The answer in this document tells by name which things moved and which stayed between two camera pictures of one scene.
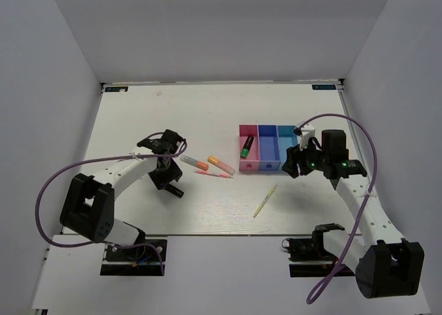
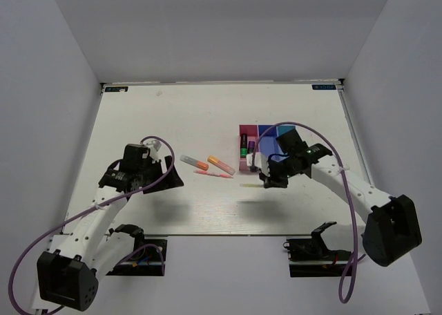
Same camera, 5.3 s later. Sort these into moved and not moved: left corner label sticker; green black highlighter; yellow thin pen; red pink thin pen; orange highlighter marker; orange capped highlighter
Moved: green black highlighter; yellow thin pen
Not moved: left corner label sticker; orange capped highlighter; red pink thin pen; orange highlighter marker
